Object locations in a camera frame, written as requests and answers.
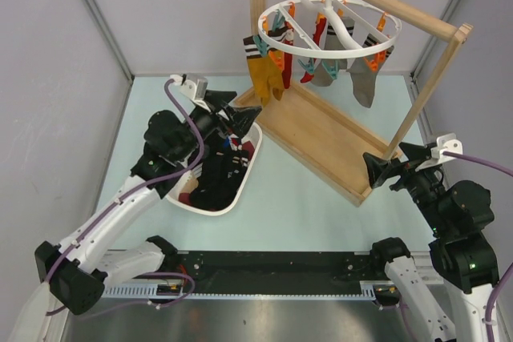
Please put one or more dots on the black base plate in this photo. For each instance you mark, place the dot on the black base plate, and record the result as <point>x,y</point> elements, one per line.
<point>284,273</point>

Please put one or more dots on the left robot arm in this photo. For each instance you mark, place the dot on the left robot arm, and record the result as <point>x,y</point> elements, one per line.
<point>75,269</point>

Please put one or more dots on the teal clip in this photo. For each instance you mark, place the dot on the teal clip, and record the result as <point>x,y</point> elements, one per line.
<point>261,45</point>

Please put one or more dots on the pile of dark socks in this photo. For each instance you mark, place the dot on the pile of dark socks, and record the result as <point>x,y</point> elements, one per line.
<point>224,166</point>

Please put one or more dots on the white cable duct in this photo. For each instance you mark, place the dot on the white cable duct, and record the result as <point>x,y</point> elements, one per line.
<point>150,291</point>

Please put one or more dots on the red patterned sock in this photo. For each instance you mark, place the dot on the red patterned sock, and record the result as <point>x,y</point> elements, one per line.
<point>287,39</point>

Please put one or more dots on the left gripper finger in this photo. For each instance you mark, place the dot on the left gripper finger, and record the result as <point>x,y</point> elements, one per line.
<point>242,118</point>
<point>217,100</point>

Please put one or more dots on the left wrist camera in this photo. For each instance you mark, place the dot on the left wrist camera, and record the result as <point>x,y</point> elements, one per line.
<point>192,86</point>

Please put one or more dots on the wooden hanger stand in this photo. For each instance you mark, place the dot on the wooden hanger stand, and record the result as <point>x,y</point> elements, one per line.
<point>326,140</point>

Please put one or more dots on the white laundry basket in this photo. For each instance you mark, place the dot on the white laundry basket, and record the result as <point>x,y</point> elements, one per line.
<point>189,180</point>

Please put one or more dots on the orange clip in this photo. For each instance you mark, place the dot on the orange clip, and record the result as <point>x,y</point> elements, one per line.
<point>281,59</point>

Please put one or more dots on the mustard brown striped sock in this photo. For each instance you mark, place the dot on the mustard brown striped sock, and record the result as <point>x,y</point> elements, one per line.
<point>258,68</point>

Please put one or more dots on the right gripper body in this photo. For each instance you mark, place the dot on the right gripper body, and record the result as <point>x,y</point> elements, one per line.
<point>422,185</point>

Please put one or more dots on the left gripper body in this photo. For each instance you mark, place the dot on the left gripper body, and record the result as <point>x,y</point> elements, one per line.
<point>207,121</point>

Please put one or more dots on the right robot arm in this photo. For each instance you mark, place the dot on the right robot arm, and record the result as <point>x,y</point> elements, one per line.
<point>460,253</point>

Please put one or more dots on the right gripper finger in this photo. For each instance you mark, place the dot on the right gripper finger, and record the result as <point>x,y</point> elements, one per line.
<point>415,152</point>
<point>379,170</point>

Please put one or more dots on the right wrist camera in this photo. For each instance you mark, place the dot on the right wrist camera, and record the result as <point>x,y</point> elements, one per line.
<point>439,148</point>

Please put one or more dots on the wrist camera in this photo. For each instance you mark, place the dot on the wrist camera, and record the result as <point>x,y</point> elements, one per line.
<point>192,86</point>
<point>439,148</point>

